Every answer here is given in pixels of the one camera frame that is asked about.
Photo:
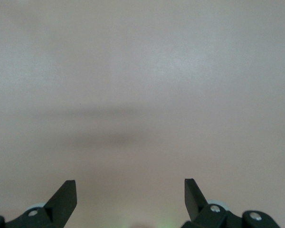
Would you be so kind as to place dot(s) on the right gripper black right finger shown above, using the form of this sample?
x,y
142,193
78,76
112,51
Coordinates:
x,y
197,209

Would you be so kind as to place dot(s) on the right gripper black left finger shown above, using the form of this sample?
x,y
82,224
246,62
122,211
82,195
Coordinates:
x,y
61,206

